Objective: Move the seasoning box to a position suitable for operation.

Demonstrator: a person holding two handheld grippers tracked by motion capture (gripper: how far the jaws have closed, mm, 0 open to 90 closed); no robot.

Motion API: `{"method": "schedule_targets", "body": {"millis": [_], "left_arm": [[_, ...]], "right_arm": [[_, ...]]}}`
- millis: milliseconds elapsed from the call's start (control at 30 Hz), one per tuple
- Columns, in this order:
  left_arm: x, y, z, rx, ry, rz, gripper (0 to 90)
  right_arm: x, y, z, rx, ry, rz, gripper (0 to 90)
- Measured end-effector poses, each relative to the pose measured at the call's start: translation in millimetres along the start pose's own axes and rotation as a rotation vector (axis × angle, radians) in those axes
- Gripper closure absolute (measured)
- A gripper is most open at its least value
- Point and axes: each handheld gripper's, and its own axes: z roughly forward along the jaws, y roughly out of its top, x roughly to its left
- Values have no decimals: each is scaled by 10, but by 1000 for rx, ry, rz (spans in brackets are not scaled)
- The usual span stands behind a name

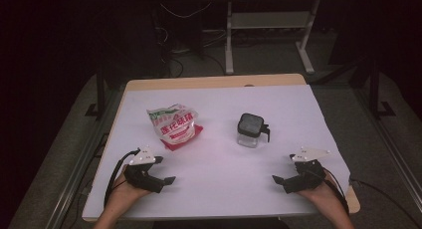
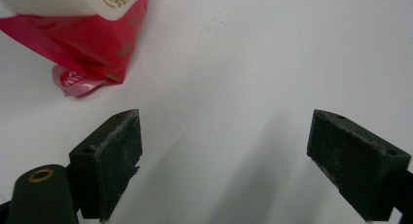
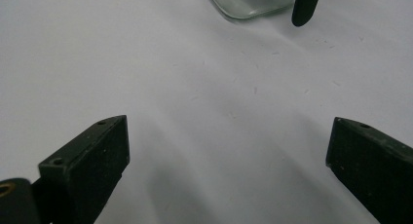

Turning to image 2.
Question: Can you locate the pink printed wrapper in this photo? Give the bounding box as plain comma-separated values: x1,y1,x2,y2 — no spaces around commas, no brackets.
52,63,112,98

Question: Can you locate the red snack packet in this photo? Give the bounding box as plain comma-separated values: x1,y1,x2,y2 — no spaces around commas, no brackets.
0,0,152,86

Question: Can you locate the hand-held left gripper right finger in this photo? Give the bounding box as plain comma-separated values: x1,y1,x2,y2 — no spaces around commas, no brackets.
306,108,412,222

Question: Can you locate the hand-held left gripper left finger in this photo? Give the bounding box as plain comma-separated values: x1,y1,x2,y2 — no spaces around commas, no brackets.
68,108,143,222

